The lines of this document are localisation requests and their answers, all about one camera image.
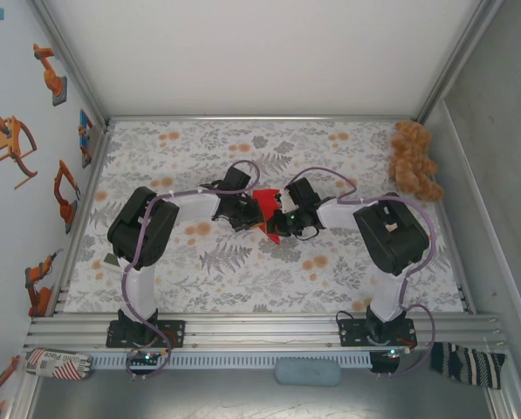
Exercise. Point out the red paper sheet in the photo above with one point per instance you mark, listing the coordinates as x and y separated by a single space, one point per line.
266 201

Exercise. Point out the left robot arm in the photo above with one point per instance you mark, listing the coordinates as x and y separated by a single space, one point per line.
142 227

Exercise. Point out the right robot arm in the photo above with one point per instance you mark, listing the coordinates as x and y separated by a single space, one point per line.
391 235

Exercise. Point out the floral patterned table mat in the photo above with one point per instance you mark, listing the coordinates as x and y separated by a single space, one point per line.
225 297

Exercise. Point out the brown teddy bear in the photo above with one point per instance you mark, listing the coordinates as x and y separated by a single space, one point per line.
410 157

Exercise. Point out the white digital timer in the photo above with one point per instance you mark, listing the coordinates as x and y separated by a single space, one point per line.
110 260

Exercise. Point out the grey-blue sponge block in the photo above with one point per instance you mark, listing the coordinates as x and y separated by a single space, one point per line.
308 372

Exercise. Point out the small circuit board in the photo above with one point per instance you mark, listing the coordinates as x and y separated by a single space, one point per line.
395 353
146 357

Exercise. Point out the blue and orange sticker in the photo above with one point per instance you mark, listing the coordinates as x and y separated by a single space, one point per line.
85 131

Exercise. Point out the black white striped sock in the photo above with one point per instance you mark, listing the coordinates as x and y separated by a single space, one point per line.
465 364

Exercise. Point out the orange claw machine sticker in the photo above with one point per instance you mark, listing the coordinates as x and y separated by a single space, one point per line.
7 142

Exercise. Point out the red white printed bag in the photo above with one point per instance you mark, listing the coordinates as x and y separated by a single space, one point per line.
55 364

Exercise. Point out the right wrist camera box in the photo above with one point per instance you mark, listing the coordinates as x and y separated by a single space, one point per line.
303 188

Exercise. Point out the thin aluminium frame rail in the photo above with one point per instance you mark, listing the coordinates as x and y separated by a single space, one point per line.
260 118

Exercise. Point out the wide aluminium rail beam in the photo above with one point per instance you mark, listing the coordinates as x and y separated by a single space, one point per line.
264 331

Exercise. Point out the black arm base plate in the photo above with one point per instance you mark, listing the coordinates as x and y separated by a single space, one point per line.
345 334
179 334

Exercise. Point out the aluminium frame post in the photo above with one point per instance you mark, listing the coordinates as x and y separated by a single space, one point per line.
500 406
24 397
456 57
68 61

